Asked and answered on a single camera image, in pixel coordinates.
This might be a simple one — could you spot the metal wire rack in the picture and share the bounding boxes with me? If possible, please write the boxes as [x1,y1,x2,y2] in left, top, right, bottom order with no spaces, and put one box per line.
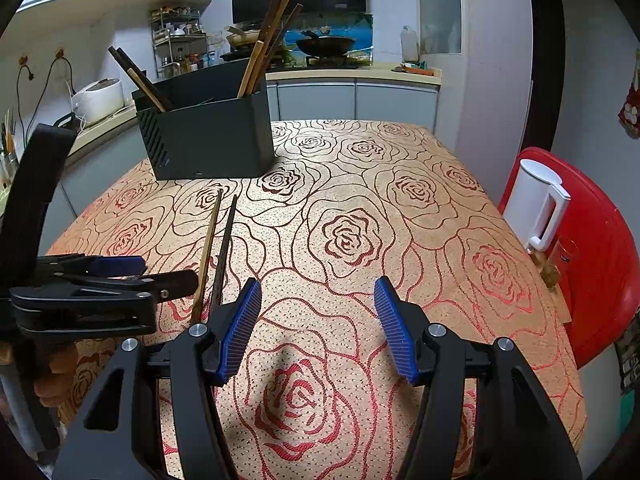
[151,7,207,78]

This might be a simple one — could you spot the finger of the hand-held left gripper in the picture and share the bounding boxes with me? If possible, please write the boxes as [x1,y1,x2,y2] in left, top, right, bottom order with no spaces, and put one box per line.
[36,255,147,281]
[9,269,200,337]

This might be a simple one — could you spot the dark brown chopstick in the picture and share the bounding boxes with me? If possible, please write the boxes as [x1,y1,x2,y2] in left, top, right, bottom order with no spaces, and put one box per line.
[260,3,305,93]
[116,47,168,112]

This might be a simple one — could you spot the black power cable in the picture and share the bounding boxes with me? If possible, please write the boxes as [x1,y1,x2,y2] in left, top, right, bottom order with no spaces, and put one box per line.
[15,55,33,126]
[35,47,68,128]

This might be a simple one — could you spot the black utensil holder box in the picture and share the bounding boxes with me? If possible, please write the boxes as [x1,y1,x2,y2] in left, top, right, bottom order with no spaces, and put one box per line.
[131,55,275,181]

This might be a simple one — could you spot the red hanging cloth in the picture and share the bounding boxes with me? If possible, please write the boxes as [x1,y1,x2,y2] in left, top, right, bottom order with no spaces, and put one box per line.
[618,50,640,138]

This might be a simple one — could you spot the white rice cooker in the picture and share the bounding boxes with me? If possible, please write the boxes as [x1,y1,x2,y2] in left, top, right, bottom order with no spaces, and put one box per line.
[70,78,125,126]

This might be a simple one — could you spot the black wok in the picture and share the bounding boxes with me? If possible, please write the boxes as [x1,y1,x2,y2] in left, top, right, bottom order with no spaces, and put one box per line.
[295,30,357,58]

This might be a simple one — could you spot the frosted window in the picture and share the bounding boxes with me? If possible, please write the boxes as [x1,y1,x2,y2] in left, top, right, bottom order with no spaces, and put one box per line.
[417,0,462,55]

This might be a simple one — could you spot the clear plastic bottle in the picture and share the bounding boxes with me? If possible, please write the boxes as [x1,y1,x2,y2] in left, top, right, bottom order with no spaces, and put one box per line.
[400,25,421,63]

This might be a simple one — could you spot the tan wooden chopstick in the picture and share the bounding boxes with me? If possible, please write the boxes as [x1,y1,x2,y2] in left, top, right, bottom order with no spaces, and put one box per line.
[189,187,224,328]

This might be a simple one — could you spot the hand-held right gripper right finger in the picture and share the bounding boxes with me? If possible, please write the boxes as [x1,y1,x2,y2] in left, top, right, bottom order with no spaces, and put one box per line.
[374,276,583,480]

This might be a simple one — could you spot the cooking pot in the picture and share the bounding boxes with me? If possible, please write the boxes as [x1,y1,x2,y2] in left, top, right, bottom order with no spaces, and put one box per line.
[225,25,262,52]

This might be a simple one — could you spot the beige kitchen countertop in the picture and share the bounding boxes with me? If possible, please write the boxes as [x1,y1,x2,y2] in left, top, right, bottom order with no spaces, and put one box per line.
[65,67,443,161]

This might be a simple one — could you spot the white electric kettle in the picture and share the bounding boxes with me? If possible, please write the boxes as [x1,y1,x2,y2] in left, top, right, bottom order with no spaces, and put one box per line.
[502,158,572,253]

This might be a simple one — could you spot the red plastic chair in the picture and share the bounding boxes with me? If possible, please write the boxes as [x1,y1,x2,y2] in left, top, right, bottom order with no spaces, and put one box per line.
[497,147,640,371]

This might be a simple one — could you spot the person's left hand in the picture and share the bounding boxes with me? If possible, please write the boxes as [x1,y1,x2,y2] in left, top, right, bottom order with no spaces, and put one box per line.
[32,342,80,408]

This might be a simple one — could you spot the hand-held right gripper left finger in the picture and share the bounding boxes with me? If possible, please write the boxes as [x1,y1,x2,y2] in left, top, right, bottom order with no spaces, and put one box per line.
[52,277,263,480]

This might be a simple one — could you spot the black chopstick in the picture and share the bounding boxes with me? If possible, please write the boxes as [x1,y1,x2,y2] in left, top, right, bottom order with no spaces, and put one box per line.
[210,193,239,316]
[107,46,166,113]

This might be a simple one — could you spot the grey base cabinets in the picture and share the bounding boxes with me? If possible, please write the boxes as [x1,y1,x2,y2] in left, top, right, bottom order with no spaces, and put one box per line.
[265,80,441,136]

